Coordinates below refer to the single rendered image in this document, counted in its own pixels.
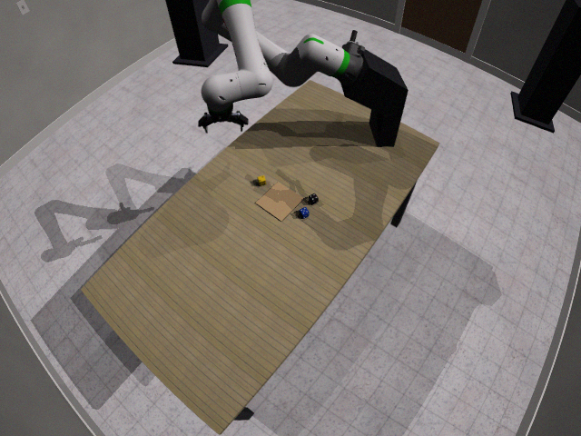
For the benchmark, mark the peach flat mat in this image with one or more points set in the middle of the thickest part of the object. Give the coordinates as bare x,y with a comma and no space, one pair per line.
279,201

